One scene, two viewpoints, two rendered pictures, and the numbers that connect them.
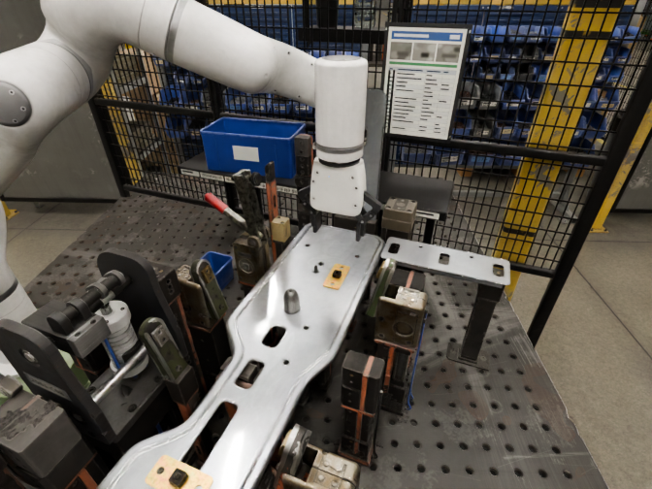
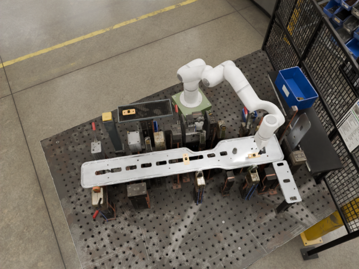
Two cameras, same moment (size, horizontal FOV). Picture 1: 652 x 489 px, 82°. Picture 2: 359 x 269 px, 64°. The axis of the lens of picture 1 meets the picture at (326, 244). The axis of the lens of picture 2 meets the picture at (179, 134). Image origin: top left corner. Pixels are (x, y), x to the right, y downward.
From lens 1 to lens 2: 1.38 m
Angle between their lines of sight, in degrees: 46
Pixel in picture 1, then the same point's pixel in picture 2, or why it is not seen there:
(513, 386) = (276, 228)
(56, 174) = not seen: outside the picture
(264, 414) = (204, 164)
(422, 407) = (249, 203)
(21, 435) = (174, 132)
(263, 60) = (251, 109)
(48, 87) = (214, 82)
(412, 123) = (345, 135)
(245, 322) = (222, 144)
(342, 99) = (263, 128)
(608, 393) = not seen: outside the picture
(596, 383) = not seen: outside the picture
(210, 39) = (243, 98)
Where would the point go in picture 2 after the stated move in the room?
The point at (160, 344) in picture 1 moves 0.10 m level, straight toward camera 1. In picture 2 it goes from (201, 135) to (195, 147)
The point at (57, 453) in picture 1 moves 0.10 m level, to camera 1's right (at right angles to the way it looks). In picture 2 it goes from (177, 138) to (184, 149)
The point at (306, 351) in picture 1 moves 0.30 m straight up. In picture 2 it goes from (224, 162) to (231, 141)
